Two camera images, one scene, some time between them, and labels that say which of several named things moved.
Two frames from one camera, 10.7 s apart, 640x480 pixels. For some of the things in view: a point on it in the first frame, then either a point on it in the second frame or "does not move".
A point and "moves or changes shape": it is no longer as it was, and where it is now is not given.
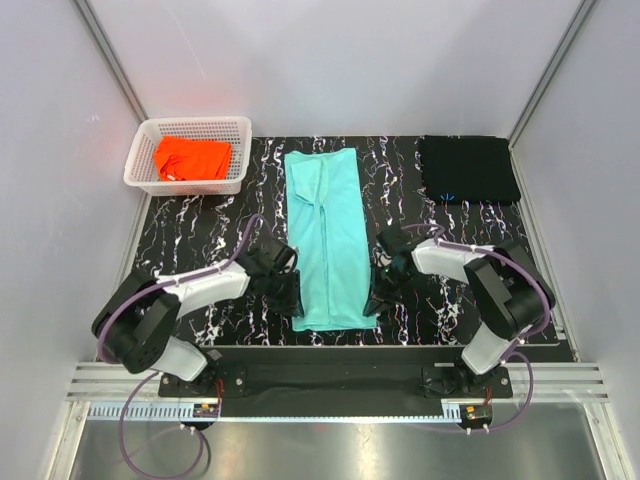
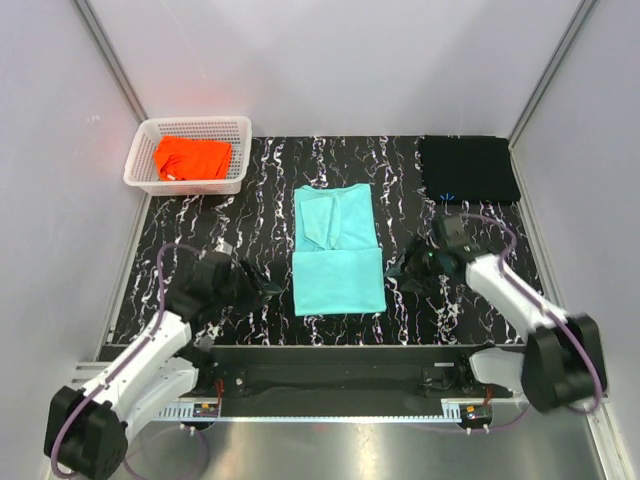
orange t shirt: (180, 157) does not move
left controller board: (205, 410) does not move
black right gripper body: (387, 282) -> (425, 265)
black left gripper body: (283, 290) -> (240, 293)
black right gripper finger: (373, 305) -> (396, 267)
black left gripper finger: (295, 309) -> (269, 288)
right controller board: (476, 414) does not move
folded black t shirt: (469, 169) does not move
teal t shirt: (327, 227) moves or changes shape
